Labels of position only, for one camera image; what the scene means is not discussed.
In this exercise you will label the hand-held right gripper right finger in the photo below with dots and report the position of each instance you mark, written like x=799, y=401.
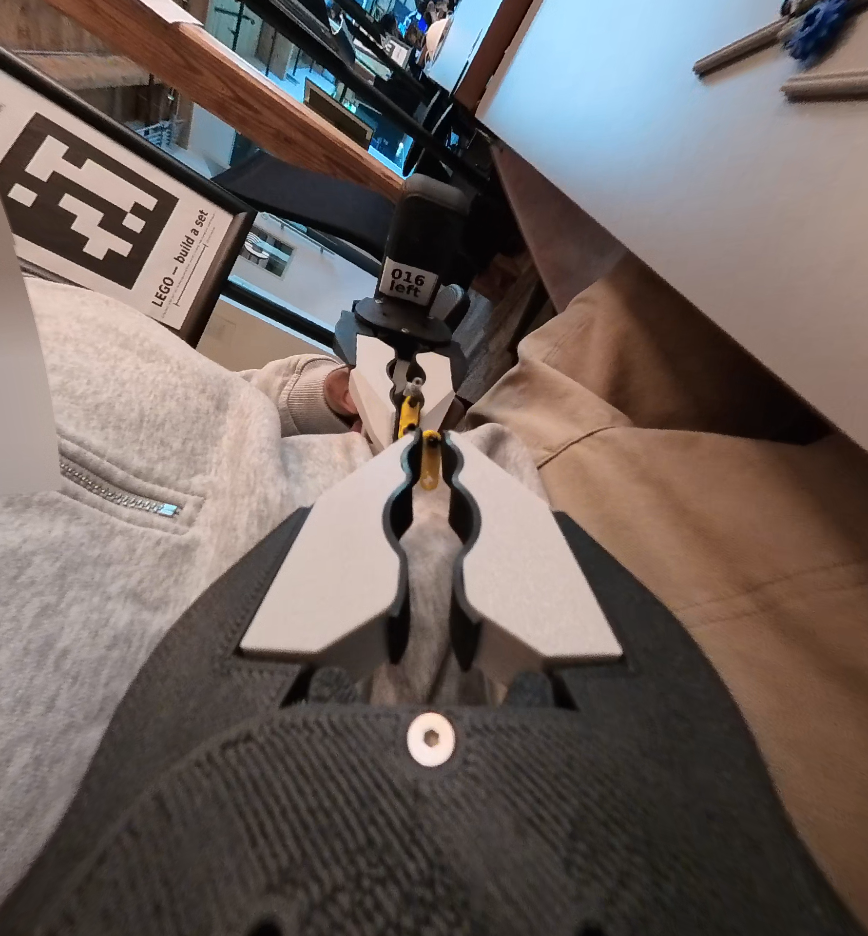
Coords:
x=536, y=585

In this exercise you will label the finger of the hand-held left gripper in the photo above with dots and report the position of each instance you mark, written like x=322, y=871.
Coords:
x=441, y=391
x=372, y=395

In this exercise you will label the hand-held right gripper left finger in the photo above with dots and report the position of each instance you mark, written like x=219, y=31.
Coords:
x=331, y=578

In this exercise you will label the light grey lego connector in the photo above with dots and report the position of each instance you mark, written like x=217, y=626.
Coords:
x=413, y=384

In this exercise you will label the yellow lego beam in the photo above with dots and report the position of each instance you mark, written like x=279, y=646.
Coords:
x=431, y=468
x=407, y=417

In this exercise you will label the person's left forearm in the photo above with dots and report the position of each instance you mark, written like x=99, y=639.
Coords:
x=302, y=395

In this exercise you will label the blue lego gear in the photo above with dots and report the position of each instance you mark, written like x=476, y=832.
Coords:
x=817, y=33

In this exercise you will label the person's left hand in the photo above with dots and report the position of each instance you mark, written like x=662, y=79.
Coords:
x=342, y=401

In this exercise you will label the tan pants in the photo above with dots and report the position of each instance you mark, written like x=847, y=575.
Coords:
x=697, y=585

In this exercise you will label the grey zip hoodie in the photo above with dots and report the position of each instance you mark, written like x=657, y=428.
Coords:
x=112, y=585

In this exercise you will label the metal pipe rack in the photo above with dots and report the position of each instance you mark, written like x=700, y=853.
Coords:
x=258, y=88

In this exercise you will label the framed sign with square tag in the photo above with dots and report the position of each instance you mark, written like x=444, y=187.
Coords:
x=112, y=197

